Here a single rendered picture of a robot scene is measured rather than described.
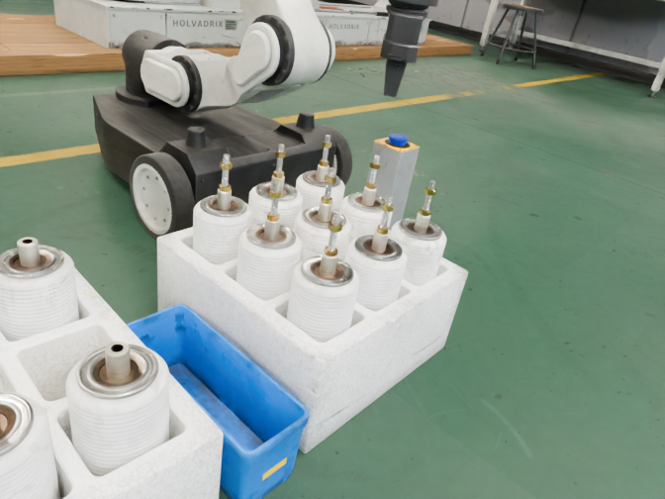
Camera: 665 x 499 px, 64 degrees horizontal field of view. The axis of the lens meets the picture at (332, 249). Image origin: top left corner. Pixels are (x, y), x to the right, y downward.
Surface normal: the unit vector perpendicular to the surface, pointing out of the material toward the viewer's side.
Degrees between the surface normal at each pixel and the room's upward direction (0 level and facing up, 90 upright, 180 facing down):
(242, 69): 90
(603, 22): 90
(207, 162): 45
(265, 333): 90
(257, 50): 90
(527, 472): 0
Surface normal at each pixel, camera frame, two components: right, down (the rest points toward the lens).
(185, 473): 0.69, 0.44
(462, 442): 0.15, -0.86
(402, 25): -0.11, 0.48
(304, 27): 0.60, -0.34
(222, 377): -0.67, 0.24
